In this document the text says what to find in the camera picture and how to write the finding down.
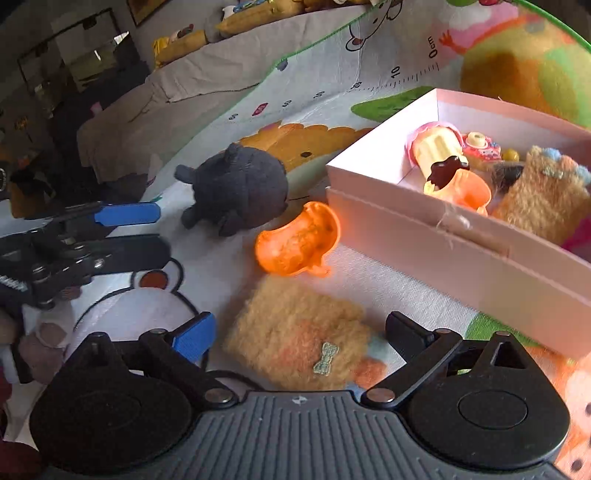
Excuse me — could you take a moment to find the pink cardboard box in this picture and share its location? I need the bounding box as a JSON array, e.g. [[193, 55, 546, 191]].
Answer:
[[325, 88, 591, 358]]

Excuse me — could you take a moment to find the colourful cartoon play mat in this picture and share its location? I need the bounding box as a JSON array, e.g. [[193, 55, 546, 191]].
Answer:
[[0, 0, 591, 480]]

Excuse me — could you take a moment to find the black plush toy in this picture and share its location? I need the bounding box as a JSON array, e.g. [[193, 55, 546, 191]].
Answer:
[[174, 142, 290, 237]]

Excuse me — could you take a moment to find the pink toy camera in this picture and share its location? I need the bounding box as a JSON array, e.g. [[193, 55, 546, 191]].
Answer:
[[462, 131, 503, 162]]

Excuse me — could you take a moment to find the orange plastic cup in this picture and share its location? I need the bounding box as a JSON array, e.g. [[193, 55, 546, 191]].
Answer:
[[424, 170, 492, 215]]

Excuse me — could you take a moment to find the dark furniture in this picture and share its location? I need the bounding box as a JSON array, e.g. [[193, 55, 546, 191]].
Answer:
[[0, 9, 153, 217]]

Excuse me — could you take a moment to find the black item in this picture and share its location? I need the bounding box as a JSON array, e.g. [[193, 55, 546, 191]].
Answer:
[[490, 162, 525, 195]]

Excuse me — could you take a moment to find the pink plastic basket strainer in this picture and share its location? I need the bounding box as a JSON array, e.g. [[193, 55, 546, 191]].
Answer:
[[561, 226, 591, 259]]

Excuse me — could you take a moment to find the fuzzy orange pouch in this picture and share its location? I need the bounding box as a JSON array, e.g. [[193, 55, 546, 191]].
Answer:
[[222, 276, 386, 392], [492, 145, 591, 245]]

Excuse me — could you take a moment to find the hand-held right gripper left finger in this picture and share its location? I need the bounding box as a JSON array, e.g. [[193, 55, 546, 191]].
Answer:
[[65, 311, 238, 410]]

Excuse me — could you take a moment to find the yellow toy cup pink lid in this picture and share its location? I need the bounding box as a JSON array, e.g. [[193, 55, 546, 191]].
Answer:
[[405, 121, 465, 183]]

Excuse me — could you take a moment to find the small orange toy bowl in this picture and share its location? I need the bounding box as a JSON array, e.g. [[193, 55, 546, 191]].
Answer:
[[255, 201, 341, 278]]

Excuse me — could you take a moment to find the grey bed sheet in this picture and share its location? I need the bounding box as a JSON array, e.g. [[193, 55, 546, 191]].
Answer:
[[76, 28, 287, 185]]

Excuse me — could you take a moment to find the person's left hand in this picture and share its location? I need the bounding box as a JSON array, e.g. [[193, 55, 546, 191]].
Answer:
[[0, 307, 77, 385]]

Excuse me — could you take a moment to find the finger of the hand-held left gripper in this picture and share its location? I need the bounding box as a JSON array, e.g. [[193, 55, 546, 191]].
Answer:
[[28, 202, 161, 229], [90, 234, 172, 280]]

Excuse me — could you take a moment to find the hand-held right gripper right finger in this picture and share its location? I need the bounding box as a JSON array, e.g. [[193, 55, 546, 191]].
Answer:
[[362, 311, 539, 411]]

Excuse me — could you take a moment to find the framed wall picture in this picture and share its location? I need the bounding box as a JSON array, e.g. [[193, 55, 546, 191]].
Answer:
[[127, 0, 167, 26]]

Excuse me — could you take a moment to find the dark brown toy piece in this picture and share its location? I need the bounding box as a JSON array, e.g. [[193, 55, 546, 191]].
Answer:
[[427, 156, 469, 188]]

